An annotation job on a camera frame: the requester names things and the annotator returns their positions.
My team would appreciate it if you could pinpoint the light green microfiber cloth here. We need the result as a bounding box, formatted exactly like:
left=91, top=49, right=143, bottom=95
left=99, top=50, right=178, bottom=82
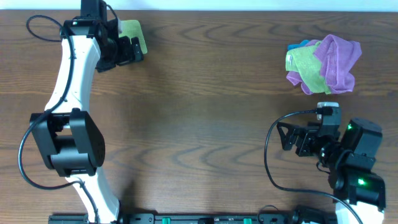
left=118, top=20, right=148, bottom=55

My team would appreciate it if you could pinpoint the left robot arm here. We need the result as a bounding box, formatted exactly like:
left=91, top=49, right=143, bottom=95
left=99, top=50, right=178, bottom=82
left=26, top=0, right=147, bottom=223

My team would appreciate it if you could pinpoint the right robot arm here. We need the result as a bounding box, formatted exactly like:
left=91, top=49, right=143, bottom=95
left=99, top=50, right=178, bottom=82
left=277, top=116, right=386, bottom=223

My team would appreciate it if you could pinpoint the olive green cloth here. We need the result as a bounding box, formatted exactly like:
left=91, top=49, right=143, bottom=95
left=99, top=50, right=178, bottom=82
left=285, top=40, right=331, bottom=95

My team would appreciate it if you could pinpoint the purple microfiber cloth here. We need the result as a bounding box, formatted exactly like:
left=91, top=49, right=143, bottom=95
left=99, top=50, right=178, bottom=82
left=285, top=34, right=363, bottom=96

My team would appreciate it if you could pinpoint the blue cloth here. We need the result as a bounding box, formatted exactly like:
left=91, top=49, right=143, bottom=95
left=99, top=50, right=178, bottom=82
left=287, top=40, right=310, bottom=51

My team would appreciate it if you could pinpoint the right black cable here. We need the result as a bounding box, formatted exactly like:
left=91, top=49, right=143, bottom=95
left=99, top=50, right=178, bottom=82
left=264, top=108, right=364, bottom=224

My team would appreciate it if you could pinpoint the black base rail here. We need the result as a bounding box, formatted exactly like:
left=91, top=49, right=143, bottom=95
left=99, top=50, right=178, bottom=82
left=48, top=212, right=338, bottom=224

